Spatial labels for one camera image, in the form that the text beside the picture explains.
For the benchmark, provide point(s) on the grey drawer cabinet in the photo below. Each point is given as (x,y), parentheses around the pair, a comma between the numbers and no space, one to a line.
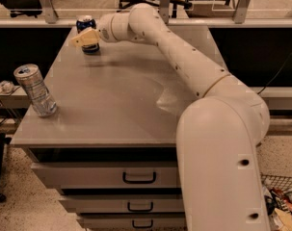
(121,104)

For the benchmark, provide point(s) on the snack bags in basket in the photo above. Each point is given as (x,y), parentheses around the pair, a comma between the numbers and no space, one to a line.
(279,208)

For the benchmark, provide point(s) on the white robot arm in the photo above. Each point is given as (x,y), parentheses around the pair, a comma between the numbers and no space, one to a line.
(216,135)

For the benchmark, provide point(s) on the blue pepsi can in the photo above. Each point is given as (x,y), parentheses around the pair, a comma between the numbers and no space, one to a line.
(82,23)

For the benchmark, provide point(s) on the wire basket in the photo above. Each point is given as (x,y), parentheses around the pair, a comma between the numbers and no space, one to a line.
(283,183)

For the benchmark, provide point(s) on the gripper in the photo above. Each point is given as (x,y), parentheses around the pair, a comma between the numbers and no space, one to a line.
(104,29)

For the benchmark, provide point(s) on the top grey drawer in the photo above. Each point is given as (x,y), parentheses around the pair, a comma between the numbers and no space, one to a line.
(107,175)

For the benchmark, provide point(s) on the silver energy drink can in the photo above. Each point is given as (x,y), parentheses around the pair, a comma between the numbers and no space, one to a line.
(28,76)

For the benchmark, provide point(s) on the bottom grey drawer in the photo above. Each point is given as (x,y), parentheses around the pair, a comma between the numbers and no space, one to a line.
(132,221)

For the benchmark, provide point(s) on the middle grey drawer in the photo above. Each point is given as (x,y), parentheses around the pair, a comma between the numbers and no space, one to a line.
(121,203)

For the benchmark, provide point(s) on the grey drawer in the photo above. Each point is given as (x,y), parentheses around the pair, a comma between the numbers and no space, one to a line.
(107,175)
(132,221)
(121,203)

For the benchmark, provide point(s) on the clutter on left shelf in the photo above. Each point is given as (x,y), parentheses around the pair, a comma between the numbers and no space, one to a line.
(6,88)

